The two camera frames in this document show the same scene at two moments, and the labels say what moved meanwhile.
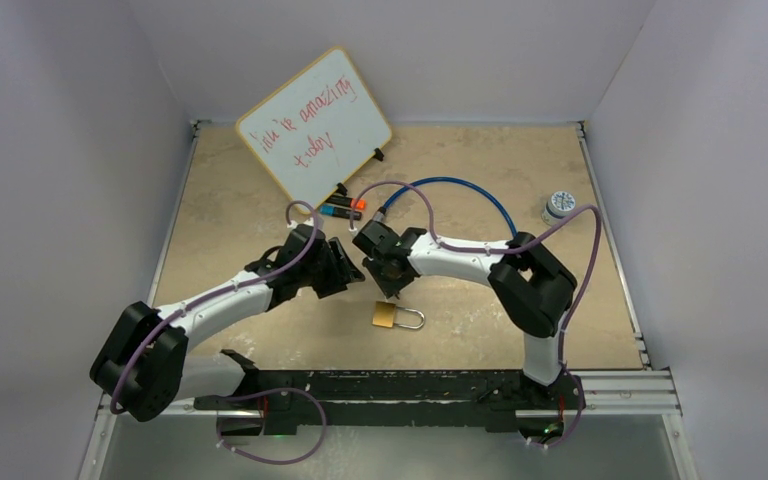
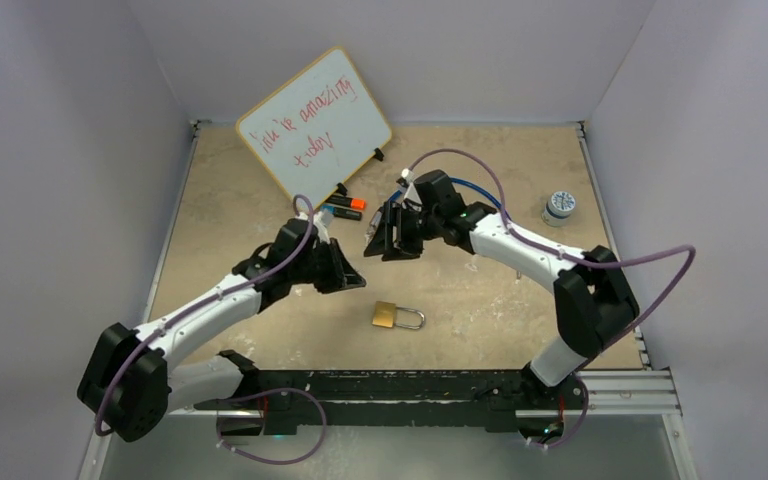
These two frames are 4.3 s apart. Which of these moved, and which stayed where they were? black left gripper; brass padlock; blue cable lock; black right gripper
Moved: black right gripper
Stayed: brass padlock; blue cable lock; black left gripper
